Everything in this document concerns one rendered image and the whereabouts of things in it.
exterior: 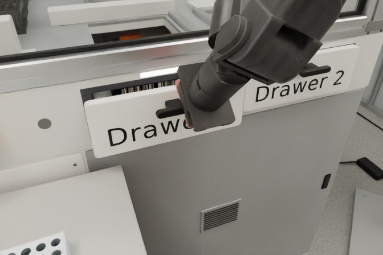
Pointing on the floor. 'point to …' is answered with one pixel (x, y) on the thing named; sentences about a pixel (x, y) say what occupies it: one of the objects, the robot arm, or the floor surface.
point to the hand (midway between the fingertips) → (191, 111)
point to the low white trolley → (75, 214)
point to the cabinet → (225, 180)
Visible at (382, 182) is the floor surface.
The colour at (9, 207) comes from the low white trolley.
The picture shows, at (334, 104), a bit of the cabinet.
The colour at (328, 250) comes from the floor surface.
